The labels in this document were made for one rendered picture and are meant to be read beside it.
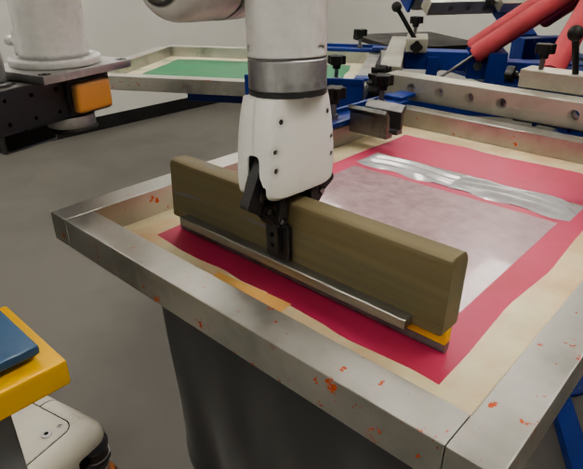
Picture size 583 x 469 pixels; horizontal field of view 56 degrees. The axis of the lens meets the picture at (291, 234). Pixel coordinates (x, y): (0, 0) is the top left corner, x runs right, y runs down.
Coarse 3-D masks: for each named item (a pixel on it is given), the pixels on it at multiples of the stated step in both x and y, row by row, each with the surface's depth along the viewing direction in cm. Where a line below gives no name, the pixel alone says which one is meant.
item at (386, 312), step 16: (192, 224) 66; (208, 224) 65; (224, 240) 62; (240, 240) 62; (256, 256) 59; (272, 256) 58; (288, 272) 56; (304, 272) 55; (320, 288) 54; (336, 288) 53; (352, 288) 53; (352, 304) 52; (368, 304) 50; (384, 304) 50; (384, 320) 50; (400, 320) 48
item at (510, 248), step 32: (512, 160) 96; (448, 192) 83; (544, 192) 83; (576, 192) 83; (416, 224) 73; (448, 224) 73; (480, 224) 73; (512, 224) 73; (544, 224) 73; (576, 224) 73; (480, 256) 65; (512, 256) 65; (544, 256) 66; (288, 288) 59; (480, 288) 59; (512, 288) 59; (320, 320) 54; (352, 320) 54; (480, 320) 54; (384, 352) 50; (416, 352) 50; (448, 352) 50
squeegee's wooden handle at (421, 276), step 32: (192, 160) 66; (192, 192) 66; (224, 192) 62; (224, 224) 64; (256, 224) 60; (288, 224) 56; (320, 224) 53; (352, 224) 51; (384, 224) 51; (320, 256) 54; (352, 256) 51; (384, 256) 49; (416, 256) 47; (448, 256) 45; (384, 288) 50; (416, 288) 48; (448, 288) 45; (416, 320) 49; (448, 320) 48
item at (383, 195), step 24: (384, 144) 105; (408, 144) 105; (432, 144) 105; (336, 168) 93; (360, 168) 93; (456, 168) 93; (480, 168) 93; (336, 192) 83; (360, 192) 83; (384, 192) 83; (408, 192) 83; (432, 192) 83; (384, 216) 76; (168, 240) 69; (192, 240) 69; (216, 264) 64; (240, 264) 64; (264, 288) 59
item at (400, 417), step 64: (448, 128) 109; (512, 128) 101; (128, 192) 74; (128, 256) 58; (192, 320) 53; (256, 320) 48; (576, 320) 48; (320, 384) 42; (384, 384) 41; (512, 384) 41; (384, 448) 40; (448, 448) 35; (512, 448) 35
